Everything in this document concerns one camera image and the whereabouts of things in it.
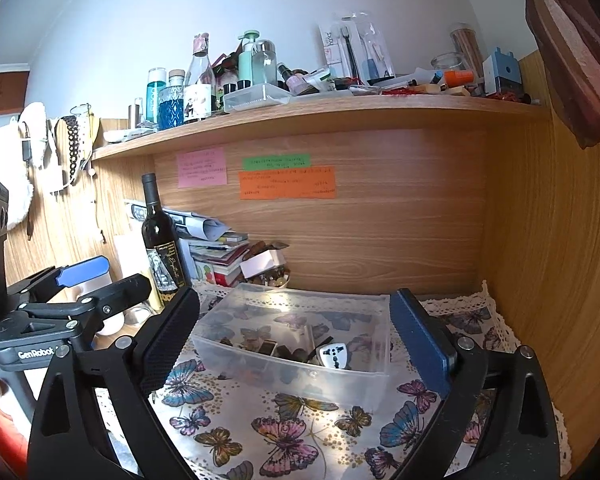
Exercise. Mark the blue pencil sharpener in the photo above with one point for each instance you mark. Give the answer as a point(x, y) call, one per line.
point(501, 74)

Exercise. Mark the dark wine bottle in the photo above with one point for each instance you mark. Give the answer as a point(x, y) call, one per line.
point(160, 244)

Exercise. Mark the orange paper note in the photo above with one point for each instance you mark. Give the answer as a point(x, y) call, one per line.
point(307, 182)

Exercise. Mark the blue liquid glass bottle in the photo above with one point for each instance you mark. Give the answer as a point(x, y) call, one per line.
point(171, 101)

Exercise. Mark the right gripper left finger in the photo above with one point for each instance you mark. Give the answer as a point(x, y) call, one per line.
point(68, 438)

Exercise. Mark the clear bottle white label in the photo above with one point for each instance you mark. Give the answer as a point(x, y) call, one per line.
point(199, 97)

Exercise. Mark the mint green pump bottle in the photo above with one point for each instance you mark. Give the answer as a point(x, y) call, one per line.
point(248, 42)

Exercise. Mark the green paper note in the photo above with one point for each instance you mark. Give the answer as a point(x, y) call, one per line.
point(276, 162)

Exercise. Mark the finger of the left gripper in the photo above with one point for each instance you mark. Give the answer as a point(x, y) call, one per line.
point(103, 308)
point(81, 272)

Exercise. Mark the brown striped curtain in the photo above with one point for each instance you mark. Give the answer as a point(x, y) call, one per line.
point(567, 33)

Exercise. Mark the toothbrush blister pack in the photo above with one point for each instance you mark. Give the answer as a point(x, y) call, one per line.
point(354, 47)

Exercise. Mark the stack of books and magazines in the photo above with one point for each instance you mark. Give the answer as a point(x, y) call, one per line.
point(209, 250)

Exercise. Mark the wooden shelf board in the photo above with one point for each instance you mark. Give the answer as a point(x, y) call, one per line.
point(353, 113)

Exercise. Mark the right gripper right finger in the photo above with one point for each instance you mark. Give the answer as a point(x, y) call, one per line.
point(519, 438)

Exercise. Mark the white travel plug adapter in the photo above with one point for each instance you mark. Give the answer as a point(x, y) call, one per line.
point(333, 355)

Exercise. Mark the clear plastic storage box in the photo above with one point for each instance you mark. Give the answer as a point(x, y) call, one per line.
point(228, 336)

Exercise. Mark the clear glass jar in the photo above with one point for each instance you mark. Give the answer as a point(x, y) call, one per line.
point(264, 64)

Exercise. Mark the teal tall bottle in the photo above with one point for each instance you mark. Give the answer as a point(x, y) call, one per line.
point(156, 80)

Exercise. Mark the small white box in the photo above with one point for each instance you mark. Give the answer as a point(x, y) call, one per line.
point(265, 261)

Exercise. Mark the pink paper note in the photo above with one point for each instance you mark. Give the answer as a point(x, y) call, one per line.
point(199, 169)

